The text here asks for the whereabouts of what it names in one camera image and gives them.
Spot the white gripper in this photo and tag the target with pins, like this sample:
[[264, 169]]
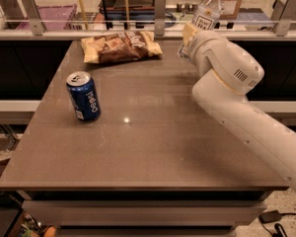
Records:
[[203, 45]]

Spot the clear plastic water bottle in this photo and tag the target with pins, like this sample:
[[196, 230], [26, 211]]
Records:
[[205, 17]]

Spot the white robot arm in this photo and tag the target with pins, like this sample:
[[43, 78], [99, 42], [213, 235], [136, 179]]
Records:
[[225, 100]]

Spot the brown yellow snack bag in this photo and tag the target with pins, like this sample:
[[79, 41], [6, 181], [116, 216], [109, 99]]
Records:
[[120, 47]]

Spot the blue Pepsi soda can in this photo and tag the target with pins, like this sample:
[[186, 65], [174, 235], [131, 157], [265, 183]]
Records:
[[82, 92]]

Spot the purple plastic crate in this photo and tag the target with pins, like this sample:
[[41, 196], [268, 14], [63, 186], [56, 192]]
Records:
[[57, 18]]

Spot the black power adapter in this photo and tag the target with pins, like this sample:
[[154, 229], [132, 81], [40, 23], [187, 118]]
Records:
[[270, 216]]

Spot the grey table base drawer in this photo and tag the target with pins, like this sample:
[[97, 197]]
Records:
[[145, 218]]

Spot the middle metal railing bracket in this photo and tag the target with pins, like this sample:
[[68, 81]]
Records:
[[160, 9]]

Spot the metal railing bracket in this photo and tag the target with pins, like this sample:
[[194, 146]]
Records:
[[284, 16], [160, 9], [33, 16]]

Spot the right metal railing bracket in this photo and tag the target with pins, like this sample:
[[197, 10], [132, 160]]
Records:
[[284, 16]]

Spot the left metal railing bracket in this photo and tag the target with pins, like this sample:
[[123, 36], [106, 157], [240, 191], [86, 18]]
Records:
[[33, 16]]

